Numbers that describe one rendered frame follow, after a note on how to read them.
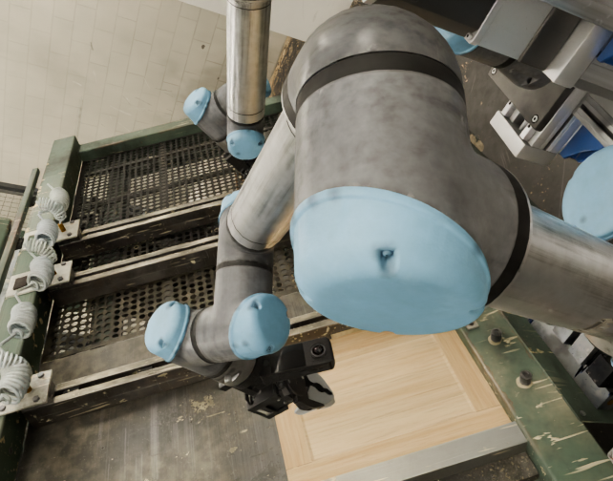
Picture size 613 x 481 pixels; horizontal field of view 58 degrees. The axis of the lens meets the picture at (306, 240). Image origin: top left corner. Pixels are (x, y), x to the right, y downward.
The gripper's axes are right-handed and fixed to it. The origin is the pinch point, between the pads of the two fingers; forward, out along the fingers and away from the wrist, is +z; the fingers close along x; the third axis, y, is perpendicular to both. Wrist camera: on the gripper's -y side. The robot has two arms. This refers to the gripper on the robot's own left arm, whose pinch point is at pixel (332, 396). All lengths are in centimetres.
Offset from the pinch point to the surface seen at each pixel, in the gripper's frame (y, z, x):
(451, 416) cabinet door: -4.2, 39.6, -6.0
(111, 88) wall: 268, 97, -548
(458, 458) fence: -4.4, 35.1, 4.5
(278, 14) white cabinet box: 46, 112, -414
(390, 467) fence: 7.5, 28.0, 3.2
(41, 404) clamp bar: 72, -13, -27
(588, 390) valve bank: -30, 54, -4
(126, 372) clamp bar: 59, 0, -34
